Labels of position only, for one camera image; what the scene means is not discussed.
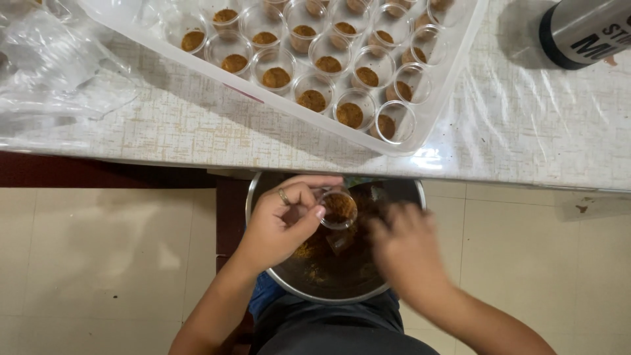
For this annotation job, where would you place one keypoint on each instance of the clear plastic table cover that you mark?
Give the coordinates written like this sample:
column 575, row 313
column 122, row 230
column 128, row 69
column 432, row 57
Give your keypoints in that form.
column 517, row 123

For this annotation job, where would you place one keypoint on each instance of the dark shorts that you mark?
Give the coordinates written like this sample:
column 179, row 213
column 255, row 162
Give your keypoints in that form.
column 335, row 330

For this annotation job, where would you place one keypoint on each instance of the clear plastic tray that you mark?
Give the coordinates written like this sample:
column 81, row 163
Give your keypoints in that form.
column 296, row 105

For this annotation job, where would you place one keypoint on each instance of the brown spice powder heap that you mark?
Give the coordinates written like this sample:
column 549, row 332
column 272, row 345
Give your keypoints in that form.
column 367, row 197

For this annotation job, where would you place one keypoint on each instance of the steel mug with black band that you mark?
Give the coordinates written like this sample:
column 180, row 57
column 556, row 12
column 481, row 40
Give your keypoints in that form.
column 581, row 34

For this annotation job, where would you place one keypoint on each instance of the blue shirt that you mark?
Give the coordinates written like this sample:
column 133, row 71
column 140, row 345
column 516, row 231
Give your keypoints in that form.
column 264, row 296

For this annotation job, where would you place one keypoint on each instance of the round steel bowl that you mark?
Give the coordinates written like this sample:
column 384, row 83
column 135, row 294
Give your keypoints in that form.
column 325, row 293

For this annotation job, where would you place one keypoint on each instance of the crumpled clear plastic bag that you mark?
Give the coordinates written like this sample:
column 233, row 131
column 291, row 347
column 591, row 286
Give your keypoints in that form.
column 54, row 64

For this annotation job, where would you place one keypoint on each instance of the person's left hand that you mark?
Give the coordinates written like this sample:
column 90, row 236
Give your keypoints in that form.
column 266, row 231

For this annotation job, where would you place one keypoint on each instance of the person's right hand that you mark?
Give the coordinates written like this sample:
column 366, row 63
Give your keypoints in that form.
column 406, row 251

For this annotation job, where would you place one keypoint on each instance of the person's right fingers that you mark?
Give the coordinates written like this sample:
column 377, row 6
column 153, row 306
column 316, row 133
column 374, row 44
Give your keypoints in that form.
column 394, row 224

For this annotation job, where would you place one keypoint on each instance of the rows of filled plastic cups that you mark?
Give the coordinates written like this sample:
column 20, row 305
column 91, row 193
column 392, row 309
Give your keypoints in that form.
column 276, row 77

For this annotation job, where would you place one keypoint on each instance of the small clear powder cup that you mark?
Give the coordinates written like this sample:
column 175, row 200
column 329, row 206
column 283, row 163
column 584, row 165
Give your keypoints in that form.
column 346, row 225
column 340, row 242

